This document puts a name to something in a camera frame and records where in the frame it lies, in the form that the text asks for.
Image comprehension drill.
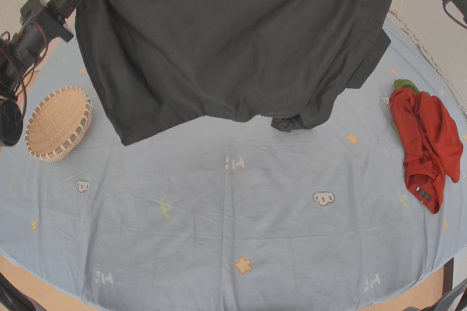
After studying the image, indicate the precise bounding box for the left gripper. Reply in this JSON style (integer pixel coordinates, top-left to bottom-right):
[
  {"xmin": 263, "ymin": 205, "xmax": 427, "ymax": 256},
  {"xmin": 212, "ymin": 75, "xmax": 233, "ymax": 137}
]
[{"xmin": 13, "ymin": 0, "xmax": 100, "ymax": 60}]

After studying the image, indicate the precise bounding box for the black shirt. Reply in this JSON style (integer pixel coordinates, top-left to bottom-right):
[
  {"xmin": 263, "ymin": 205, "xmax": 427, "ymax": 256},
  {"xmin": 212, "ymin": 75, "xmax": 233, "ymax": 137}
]
[{"xmin": 74, "ymin": 0, "xmax": 419, "ymax": 146}]

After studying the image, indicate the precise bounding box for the green garment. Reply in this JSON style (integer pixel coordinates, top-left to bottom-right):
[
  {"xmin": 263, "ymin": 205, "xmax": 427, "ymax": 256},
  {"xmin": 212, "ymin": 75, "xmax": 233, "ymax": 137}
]
[{"xmin": 392, "ymin": 78, "xmax": 420, "ymax": 135}]

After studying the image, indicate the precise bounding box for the round woven basket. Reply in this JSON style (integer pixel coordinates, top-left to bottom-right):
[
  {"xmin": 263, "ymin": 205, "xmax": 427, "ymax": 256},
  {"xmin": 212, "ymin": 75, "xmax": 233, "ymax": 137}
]
[{"xmin": 25, "ymin": 85, "xmax": 93, "ymax": 162}]

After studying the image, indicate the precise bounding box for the red shirt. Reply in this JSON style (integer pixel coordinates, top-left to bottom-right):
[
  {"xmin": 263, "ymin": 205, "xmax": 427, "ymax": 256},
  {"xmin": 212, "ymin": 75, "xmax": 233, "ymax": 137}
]
[{"xmin": 388, "ymin": 87, "xmax": 464, "ymax": 215}]

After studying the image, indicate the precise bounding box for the black cable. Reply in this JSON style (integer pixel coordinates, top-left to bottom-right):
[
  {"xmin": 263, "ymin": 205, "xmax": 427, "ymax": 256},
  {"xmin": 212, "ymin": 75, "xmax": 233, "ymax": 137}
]
[{"xmin": 442, "ymin": 0, "xmax": 467, "ymax": 30}]

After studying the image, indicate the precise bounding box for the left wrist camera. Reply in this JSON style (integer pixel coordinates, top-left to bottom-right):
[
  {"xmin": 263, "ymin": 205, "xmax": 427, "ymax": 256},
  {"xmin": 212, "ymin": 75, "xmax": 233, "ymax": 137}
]
[{"xmin": 20, "ymin": 0, "xmax": 50, "ymax": 26}]

